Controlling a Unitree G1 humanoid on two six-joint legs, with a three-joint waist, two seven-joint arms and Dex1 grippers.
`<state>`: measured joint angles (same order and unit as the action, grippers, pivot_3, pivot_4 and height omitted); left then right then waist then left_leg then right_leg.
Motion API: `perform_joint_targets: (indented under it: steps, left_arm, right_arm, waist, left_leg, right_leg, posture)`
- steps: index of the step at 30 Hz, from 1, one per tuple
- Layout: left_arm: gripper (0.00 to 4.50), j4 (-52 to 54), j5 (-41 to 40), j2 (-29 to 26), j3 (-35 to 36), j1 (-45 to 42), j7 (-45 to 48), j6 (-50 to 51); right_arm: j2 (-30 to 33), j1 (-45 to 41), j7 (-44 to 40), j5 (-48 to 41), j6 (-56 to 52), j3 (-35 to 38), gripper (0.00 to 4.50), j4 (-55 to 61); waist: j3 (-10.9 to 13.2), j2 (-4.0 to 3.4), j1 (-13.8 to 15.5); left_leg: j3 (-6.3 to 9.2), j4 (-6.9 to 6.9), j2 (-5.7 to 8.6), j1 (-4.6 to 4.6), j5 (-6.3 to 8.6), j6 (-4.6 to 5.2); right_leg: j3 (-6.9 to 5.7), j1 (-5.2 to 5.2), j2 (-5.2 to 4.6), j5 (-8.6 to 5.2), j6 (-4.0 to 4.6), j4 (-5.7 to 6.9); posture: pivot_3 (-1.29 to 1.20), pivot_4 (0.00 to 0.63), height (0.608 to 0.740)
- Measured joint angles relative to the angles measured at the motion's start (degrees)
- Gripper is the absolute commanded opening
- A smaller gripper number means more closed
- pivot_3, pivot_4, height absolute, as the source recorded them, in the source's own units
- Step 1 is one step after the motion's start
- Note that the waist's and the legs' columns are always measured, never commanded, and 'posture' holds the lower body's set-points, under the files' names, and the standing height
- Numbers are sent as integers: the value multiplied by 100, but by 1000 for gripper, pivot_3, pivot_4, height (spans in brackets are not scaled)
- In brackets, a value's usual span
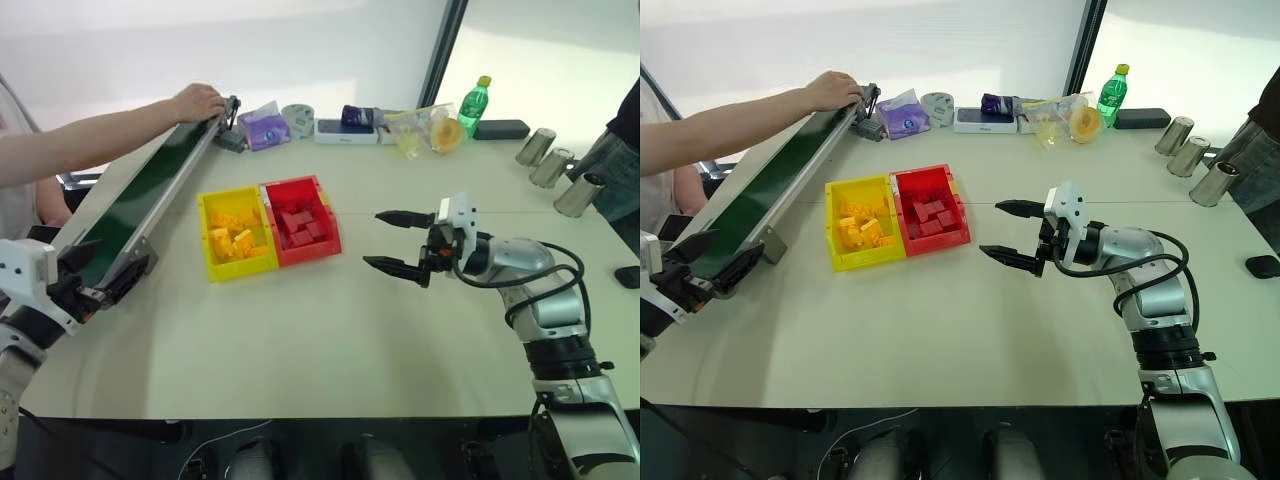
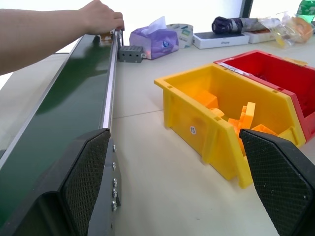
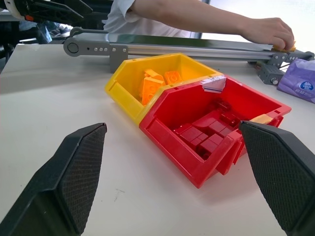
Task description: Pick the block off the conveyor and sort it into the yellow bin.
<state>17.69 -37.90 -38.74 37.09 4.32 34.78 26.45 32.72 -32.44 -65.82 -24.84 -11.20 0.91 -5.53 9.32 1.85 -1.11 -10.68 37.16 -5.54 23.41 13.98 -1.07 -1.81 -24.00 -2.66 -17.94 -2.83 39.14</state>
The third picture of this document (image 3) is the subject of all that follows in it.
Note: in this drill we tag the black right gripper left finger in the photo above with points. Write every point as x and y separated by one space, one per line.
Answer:
49 186

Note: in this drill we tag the grey conveyor belt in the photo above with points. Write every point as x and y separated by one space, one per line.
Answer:
172 48

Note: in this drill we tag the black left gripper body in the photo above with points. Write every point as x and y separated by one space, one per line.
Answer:
37 9

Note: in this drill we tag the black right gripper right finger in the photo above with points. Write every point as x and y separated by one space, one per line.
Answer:
283 172

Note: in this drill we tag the yellow plastic storage bin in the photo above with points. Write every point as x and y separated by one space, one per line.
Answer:
124 73

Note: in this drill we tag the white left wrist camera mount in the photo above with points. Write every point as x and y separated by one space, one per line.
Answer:
13 8

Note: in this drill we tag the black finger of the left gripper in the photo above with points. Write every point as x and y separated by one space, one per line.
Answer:
66 16
73 7

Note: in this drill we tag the red building block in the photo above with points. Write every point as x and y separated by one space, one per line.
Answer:
220 127
190 134
211 143

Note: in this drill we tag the orange square building block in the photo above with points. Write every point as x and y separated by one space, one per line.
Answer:
173 77

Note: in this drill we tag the blue patterned fabric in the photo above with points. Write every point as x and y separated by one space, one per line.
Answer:
53 30

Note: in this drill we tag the tan adhesive tape strip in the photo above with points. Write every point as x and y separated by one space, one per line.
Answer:
262 119

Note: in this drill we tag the orange triangular building block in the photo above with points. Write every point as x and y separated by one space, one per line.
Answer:
150 89

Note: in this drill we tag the person's bare hand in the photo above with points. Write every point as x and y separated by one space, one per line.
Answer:
268 32

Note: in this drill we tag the red plastic storage bin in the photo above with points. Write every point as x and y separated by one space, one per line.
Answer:
179 103

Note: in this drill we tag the grey metal box with knob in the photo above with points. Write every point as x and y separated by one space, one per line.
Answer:
269 73

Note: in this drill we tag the orange flat building block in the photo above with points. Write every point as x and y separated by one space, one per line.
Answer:
151 73

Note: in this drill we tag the purple tissue pack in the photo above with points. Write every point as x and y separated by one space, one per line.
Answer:
299 78

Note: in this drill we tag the person's white shirt torso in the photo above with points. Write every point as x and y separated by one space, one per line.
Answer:
123 19

